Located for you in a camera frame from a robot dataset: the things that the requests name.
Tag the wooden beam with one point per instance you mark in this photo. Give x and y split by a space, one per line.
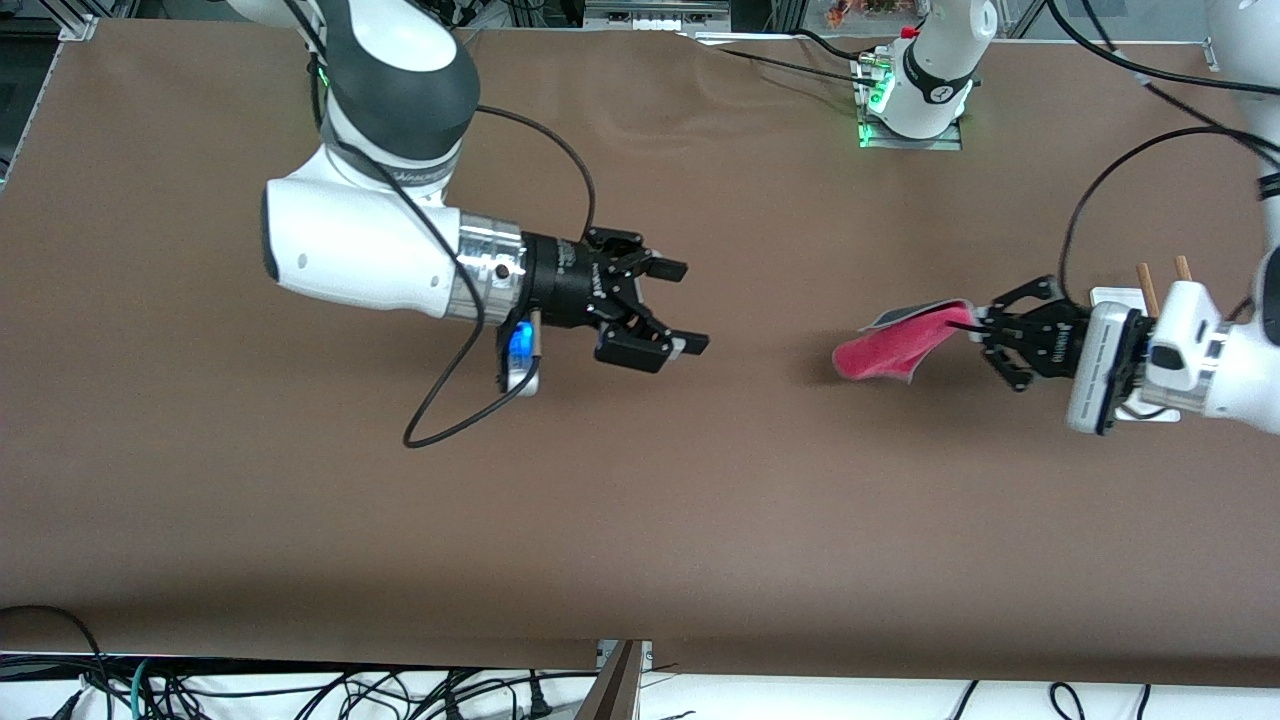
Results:
612 690

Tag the white power strip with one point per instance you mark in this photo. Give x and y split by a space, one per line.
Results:
655 15

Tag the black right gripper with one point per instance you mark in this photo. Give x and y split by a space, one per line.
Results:
560 282

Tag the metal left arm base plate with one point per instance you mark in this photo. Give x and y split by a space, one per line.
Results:
940 143

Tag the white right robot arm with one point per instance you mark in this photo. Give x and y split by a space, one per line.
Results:
350 240

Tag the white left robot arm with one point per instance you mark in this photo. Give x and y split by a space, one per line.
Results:
1240 370

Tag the aluminium frame profile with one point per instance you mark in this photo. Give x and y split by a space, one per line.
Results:
78 28

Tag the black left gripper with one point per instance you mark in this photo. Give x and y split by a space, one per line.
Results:
1052 339

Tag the red and grey towel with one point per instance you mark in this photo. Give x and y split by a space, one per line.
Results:
880 355

